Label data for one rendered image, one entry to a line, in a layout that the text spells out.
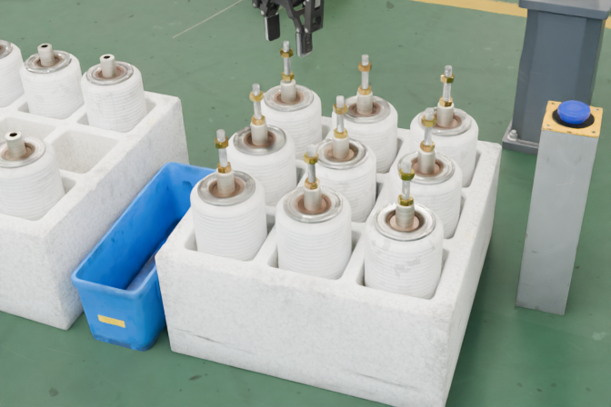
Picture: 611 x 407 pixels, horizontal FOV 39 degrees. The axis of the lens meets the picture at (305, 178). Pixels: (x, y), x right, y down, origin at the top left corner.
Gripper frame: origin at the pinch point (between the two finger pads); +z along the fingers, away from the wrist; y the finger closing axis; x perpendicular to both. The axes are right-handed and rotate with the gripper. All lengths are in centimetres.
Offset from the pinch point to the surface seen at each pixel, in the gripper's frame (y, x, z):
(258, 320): 21.0, -24.4, 24.2
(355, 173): 20.1, -6.1, 10.3
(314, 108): 4.0, 1.0, 10.4
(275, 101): -0.9, -2.5, 9.8
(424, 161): 26.5, 0.2, 8.1
